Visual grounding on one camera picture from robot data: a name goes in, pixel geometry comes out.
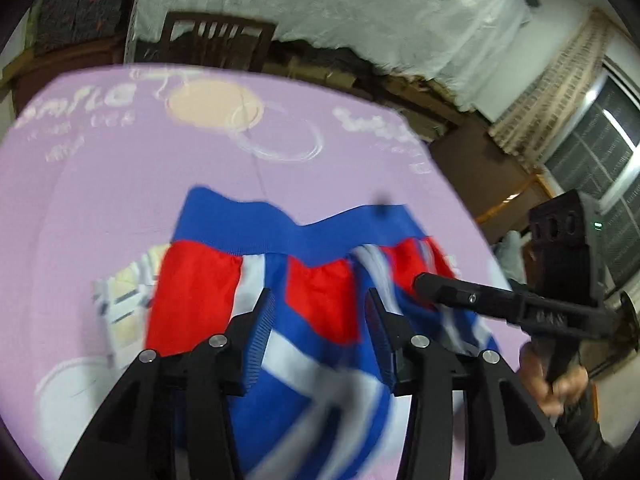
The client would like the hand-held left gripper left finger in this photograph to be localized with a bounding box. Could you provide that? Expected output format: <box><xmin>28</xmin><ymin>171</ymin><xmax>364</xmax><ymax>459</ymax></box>
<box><xmin>59</xmin><ymin>287</ymin><xmax>277</xmax><ymax>480</ymax></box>

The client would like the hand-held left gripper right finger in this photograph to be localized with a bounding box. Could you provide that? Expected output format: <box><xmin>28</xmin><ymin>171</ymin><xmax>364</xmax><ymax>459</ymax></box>
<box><xmin>365</xmin><ymin>287</ymin><xmax>583</xmax><ymax>480</ymax></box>

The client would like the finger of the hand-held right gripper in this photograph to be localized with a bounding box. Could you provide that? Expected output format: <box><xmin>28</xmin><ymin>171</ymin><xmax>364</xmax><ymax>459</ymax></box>
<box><xmin>412</xmin><ymin>271</ymin><xmax>527</xmax><ymax>325</ymax></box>

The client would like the blue red white zip hoodie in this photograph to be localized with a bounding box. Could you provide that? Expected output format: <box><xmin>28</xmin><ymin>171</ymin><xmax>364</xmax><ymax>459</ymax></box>
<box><xmin>92</xmin><ymin>186</ymin><xmax>501</xmax><ymax>480</ymax></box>

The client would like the person's right forearm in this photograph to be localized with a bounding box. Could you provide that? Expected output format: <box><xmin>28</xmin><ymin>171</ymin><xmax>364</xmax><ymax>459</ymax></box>
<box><xmin>552</xmin><ymin>390</ymin><xmax>640</xmax><ymax>480</ymax></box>

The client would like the person's right hand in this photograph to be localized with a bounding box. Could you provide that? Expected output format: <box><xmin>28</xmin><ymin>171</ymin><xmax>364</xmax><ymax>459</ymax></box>
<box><xmin>519</xmin><ymin>342</ymin><xmax>591</xmax><ymax>418</ymax></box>

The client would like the window with grid screen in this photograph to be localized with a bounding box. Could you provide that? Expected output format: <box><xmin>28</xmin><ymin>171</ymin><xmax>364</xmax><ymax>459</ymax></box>
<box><xmin>542</xmin><ymin>57</ymin><xmax>640</xmax><ymax>281</ymax></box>

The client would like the checked curtain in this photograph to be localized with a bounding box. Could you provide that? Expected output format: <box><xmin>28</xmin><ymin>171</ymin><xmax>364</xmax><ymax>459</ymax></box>
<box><xmin>487</xmin><ymin>7</ymin><xmax>621</xmax><ymax>171</ymax></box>

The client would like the wooden shelf with planks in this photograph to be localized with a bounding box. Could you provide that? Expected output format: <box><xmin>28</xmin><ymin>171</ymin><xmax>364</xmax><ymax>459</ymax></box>
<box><xmin>260</xmin><ymin>42</ymin><xmax>481</xmax><ymax>141</ymax></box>

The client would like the pink printed blanket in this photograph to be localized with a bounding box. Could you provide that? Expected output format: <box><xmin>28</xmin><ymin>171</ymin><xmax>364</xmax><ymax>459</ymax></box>
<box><xmin>0</xmin><ymin>62</ymin><xmax>516</xmax><ymax>480</ymax></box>

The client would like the white lace cloth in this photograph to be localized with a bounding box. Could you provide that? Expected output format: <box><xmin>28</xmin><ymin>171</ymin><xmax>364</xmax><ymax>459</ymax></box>
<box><xmin>125</xmin><ymin>0</ymin><xmax>533</xmax><ymax>113</ymax></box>

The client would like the dark wooden chair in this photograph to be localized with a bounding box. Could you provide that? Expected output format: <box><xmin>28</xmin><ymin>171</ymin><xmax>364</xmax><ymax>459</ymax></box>
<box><xmin>160</xmin><ymin>11</ymin><xmax>278</xmax><ymax>73</ymax></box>

